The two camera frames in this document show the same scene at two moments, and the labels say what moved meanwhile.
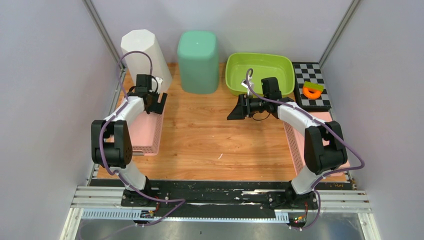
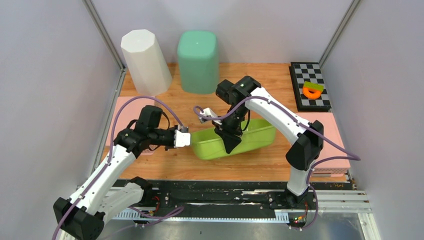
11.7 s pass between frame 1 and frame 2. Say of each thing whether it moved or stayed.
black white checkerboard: stayed
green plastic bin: stayed
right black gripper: moved
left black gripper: moved
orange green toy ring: stayed
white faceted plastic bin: stayed
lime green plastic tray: moved
